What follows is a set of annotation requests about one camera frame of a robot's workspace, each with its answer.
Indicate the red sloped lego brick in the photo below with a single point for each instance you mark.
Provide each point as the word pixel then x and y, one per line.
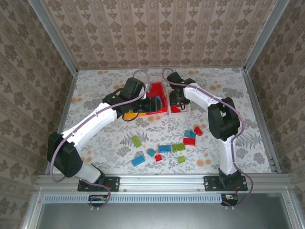
pixel 198 130

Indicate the small blue lego piece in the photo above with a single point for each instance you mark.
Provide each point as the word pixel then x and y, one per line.
pixel 151 152

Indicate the long green lego brick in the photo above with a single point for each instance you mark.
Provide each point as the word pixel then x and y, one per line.
pixel 178 148

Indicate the small red lego brick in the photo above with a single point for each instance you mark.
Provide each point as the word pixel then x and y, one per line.
pixel 158 158

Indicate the small green lego brick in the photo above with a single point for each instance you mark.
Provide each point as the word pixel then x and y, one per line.
pixel 181 159

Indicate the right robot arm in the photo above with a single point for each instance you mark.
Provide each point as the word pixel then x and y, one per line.
pixel 224 119

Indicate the white plastic bin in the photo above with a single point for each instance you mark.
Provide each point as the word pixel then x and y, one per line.
pixel 187 112

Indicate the red plastic bin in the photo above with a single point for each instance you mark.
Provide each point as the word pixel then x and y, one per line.
pixel 157 87

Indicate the long blue lego brick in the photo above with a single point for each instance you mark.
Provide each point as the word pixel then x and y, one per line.
pixel 164 148

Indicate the black connector box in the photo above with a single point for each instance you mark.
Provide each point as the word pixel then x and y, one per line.
pixel 230 198
pixel 97 198

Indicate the grey metal panel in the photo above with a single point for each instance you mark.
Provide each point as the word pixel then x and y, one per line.
pixel 155 217

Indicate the aluminium table edge rail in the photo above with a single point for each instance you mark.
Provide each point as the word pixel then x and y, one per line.
pixel 65 112
pixel 259 114

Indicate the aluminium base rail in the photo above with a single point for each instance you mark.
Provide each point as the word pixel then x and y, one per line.
pixel 162 181

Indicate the aluminium frame post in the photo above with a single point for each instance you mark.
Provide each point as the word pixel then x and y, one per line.
pixel 265 35
pixel 53 35

